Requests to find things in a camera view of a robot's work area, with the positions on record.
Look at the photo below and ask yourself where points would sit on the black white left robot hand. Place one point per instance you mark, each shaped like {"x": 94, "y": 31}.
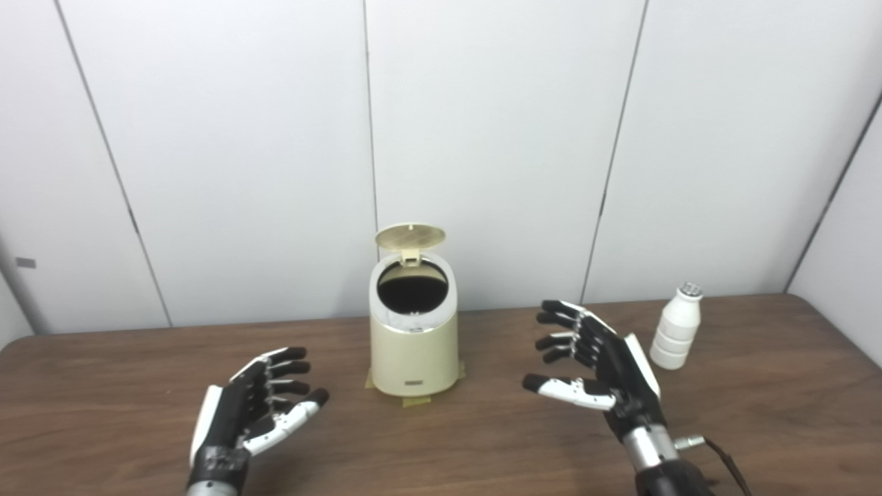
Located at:
{"x": 231, "y": 417}

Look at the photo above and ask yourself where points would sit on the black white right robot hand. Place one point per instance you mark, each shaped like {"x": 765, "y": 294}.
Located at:
{"x": 623, "y": 375}

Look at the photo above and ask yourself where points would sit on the small white plastic bottle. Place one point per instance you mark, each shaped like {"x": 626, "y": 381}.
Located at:
{"x": 677, "y": 331}

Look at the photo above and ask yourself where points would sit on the cream round bin lid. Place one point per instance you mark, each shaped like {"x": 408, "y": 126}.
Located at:
{"x": 410, "y": 238}

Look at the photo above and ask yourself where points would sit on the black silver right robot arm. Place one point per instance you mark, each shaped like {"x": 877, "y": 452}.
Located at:
{"x": 654, "y": 455}

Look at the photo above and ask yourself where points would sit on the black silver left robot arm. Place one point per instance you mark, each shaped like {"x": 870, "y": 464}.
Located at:
{"x": 210, "y": 489}

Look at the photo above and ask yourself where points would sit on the cream-colored round bin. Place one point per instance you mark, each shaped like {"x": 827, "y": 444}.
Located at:
{"x": 413, "y": 358}

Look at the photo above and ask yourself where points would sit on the small grey wall sticker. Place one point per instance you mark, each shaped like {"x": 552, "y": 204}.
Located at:
{"x": 25, "y": 262}

